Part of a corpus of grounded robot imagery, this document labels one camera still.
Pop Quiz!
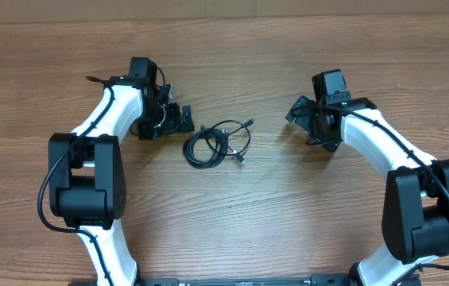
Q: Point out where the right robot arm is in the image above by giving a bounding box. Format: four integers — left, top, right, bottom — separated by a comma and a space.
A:
286, 69, 449, 286

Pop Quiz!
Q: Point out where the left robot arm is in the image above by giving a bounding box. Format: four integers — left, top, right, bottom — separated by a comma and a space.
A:
37, 57, 194, 285

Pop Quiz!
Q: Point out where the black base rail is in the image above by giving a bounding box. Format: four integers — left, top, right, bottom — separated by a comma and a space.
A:
135, 274, 358, 286

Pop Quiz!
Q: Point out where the black thin USB cable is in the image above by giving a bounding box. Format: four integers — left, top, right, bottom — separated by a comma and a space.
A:
200, 118, 256, 165

